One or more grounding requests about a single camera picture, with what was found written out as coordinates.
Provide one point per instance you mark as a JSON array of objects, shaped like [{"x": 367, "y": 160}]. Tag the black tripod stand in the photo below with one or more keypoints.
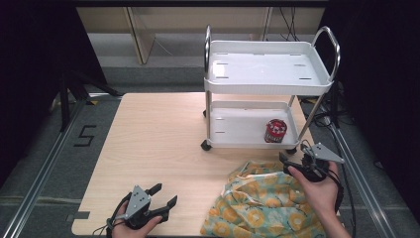
[{"x": 65, "y": 105}]

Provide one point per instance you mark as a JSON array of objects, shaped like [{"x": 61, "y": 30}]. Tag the black stand leg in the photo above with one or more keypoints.
[{"x": 335, "y": 105}]

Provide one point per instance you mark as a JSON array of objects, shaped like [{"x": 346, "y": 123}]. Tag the metal floor rail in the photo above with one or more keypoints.
[
  {"x": 39, "y": 181},
  {"x": 366, "y": 191}
]

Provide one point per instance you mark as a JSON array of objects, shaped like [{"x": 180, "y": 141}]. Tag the person's left hand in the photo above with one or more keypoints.
[{"x": 130, "y": 233}]

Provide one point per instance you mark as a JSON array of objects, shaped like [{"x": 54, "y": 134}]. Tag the black tape strip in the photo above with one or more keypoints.
[{"x": 81, "y": 215}]

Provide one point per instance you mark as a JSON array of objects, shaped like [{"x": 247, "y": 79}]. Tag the beige wooden furniture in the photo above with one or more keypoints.
[{"x": 142, "y": 36}]

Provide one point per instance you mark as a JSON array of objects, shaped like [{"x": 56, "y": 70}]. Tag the person's right hand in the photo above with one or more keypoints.
[{"x": 320, "y": 196}]

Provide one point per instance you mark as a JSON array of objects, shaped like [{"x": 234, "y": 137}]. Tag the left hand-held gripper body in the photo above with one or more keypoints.
[{"x": 137, "y": 201}]

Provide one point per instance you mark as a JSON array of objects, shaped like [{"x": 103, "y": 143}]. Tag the white two-tier cart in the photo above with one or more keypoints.
[{"x": 264, "y": 66}]

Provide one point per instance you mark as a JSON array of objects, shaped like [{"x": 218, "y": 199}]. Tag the red round can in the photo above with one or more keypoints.
[{"x": 275, "y": 131}]

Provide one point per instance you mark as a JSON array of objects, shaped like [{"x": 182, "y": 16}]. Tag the orange print cloth bag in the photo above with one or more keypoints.
[{"x": 257, "y": 208}]

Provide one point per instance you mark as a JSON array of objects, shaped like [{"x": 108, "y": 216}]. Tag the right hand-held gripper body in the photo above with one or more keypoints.
[{"x": 322, "y": 155}]

